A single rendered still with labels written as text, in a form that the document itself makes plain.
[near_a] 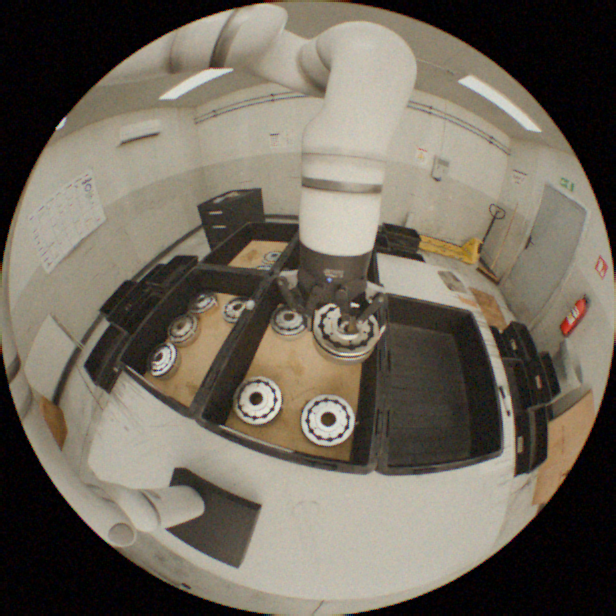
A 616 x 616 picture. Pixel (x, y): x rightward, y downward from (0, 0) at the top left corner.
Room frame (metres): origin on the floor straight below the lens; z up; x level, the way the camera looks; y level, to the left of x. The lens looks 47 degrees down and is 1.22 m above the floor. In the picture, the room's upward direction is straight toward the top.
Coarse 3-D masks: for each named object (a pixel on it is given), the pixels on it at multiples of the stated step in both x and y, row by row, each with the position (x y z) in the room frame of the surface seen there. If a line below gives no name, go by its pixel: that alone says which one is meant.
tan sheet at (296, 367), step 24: (264, 336) 0.26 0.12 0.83; (264, 360) 0.19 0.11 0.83; (288, 360) 0.19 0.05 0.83; (312, 360) 0.19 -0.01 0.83; (288, 384) 0.13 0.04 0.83; (312, 384) 0.13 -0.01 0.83; (336, 384) 0.13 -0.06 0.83; (288, 408) 0.08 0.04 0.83; (264, 432) 0.02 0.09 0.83; (288, 432) 0.03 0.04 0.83; (336, 456) -0.02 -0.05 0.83
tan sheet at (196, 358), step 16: (224, 304) 0.38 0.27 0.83; (208, 320) 0.31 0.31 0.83; (208, 336) 0.25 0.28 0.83; (224, 336) 0.26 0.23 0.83; (192, 352) 0.20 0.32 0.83; (208, 352) 0.20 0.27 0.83; (192, 368) 0.15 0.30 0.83; (208, 368) 0.16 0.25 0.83; (160, 384) 0.09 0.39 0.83; (176, 384) 0.10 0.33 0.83; (192, 384) 0.11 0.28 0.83
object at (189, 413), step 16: (192, 272) 0.44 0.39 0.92; (224, 272) 0.43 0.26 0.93; (240, 272) 0.42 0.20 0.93; (256, 272) 0.41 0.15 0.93; (176, 288) 0.36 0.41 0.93; (160, 304) 0.29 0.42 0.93; (144, 320) 0.23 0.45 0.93; (240, 320) 0.24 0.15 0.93; (224, 352) 0.15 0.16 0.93; (128, 368) 0.08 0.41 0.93; (144, 384) 0.06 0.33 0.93; (160, 400) 0.04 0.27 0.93; (192, 400) 0.05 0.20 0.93; (192, 416) 0.02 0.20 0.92
